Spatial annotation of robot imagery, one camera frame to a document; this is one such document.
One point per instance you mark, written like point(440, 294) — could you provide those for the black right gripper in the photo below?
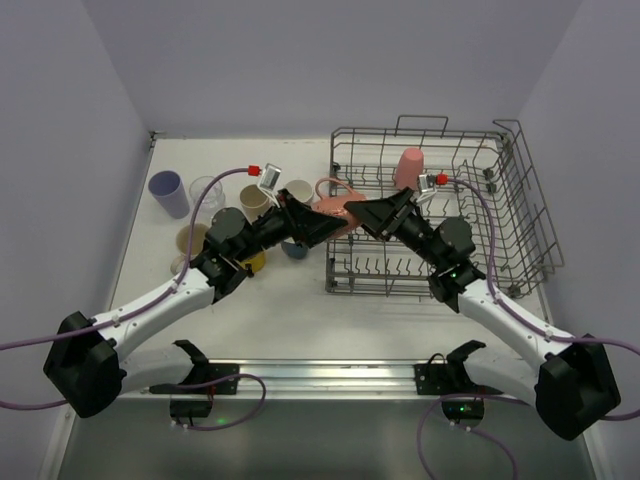
point(396, 215)

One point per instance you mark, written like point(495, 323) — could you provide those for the beige plastic cup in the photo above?
point(254, 202)

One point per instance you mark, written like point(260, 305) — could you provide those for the grey wire dish rack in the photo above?
point(493, 185)

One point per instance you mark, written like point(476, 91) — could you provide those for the aluminium mounting rail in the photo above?
point(321, 379)

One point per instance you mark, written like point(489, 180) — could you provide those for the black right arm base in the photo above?
point(444, 374)

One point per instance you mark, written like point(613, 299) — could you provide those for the pink plastic cup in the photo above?
point(410, 166)

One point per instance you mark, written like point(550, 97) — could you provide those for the pink faceted mug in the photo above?
point(300, 190)

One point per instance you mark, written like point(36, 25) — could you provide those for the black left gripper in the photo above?
point(291, 218)

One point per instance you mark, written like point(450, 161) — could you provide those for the orange floral mug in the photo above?
point(335, 205)

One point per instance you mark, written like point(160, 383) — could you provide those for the lavender plastic cup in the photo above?
point(167, 189)

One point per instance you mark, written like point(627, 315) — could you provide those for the clear textured glass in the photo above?
point(210, 195)

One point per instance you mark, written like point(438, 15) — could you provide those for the blue mug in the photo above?
point(294, 250)

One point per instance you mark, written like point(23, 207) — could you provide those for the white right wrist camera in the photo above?
point(427, 188)

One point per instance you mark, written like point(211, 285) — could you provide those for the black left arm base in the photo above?
point(205, 379)

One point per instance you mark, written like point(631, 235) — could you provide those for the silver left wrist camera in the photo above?
point(268, 180)

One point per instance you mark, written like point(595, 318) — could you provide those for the cream seahorse mug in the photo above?
point(189, 242)

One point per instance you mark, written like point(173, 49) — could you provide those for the yellow mug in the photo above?
point(254, 264)

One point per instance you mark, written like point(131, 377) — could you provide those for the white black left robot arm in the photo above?
point(87, 360)

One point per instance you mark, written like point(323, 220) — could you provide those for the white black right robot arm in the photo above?
point(568, 380)

